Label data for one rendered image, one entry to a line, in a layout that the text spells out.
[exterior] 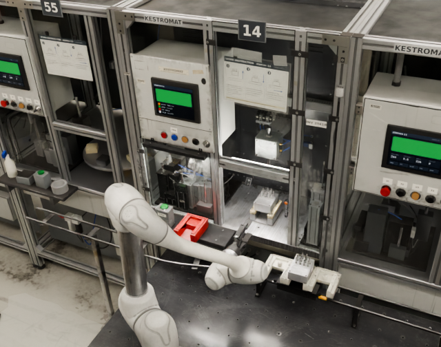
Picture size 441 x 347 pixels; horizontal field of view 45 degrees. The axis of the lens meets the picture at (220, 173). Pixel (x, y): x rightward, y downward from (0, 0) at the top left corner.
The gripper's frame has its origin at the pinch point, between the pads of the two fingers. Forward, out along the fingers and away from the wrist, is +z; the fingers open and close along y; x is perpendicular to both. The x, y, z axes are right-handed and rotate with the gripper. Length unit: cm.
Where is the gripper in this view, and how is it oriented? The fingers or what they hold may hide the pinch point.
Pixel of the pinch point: (247, 230)
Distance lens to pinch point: 268.6
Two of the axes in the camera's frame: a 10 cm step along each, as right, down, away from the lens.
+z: 4.3, -5.1, 7.4
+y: -0.4, -8.3, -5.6
